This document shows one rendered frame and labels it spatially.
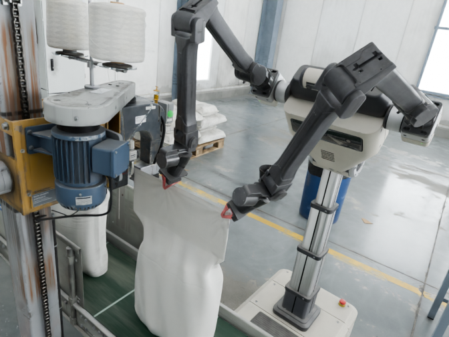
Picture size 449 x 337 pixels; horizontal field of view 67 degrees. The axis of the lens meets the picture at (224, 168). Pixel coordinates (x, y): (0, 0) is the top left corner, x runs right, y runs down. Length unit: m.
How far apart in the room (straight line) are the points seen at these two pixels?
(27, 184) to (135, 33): 0.58
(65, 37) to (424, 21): 8.26
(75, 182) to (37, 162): 0.18
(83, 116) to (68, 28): 0.39
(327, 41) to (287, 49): 1.10
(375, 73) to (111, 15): 0.70
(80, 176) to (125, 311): 0.88
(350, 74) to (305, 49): 8.86
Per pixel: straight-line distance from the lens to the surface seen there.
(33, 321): 1.64
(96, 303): 1.85
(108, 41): 1.08
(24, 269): 1.47
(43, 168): 1.25
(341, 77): 0.79
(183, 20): 1.07
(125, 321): 1.76
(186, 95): 1.12
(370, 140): 1.32
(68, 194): 1.12
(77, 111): 1.00
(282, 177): 0.98
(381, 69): 0.80
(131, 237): 2.23
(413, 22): 9.02
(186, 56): 1.08
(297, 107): 1.40
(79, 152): 1.07
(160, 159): 1.19
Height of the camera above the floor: 1.66
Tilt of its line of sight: 22 degrees down
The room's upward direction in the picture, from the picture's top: 7 degrees clockwise
